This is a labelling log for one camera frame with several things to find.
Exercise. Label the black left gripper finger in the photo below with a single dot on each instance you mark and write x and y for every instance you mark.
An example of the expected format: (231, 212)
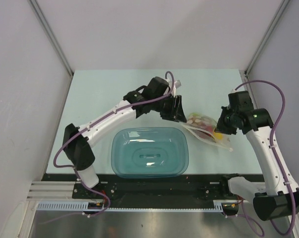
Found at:
(179, 115)
(167, 109)

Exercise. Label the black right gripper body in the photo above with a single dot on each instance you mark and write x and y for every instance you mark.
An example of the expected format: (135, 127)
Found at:
(226, 123)

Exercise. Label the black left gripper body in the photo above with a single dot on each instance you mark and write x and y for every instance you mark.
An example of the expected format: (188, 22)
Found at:
(158, 105)

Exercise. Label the clear polka dot zip bag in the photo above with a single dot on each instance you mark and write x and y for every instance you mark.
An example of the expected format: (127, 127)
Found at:
(197, 122)

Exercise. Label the red fake food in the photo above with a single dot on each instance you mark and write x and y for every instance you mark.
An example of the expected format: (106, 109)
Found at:
(206, 136)

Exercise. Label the yellow fake lemon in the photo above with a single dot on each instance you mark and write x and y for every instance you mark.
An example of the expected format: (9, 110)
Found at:
(218, 135)

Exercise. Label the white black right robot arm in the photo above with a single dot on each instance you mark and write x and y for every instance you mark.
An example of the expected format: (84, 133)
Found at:
(280, 197)

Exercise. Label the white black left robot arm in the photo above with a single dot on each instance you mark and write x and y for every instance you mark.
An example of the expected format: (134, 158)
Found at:
(78, 141)

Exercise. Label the teal transparent plastic container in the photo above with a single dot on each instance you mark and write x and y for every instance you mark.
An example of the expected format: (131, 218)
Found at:
(153, 152)

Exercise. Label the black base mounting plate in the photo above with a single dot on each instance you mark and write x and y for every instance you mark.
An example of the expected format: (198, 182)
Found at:
(209, 186)

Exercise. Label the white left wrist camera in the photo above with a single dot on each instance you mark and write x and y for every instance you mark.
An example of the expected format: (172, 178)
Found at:
(177, 84)

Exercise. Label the right aluminium corner post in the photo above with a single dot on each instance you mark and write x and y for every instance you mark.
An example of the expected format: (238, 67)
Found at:
(267, 35)

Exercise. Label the aluminium corner post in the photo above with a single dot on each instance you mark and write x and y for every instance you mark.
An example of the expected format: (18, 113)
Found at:
(39, 14)
(267, 35)

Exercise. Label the left aluminium corner post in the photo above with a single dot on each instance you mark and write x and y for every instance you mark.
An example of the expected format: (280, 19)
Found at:
(39, 14)

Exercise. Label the aluminium front frame rail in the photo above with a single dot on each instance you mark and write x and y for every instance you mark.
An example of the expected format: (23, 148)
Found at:
(65, 191)

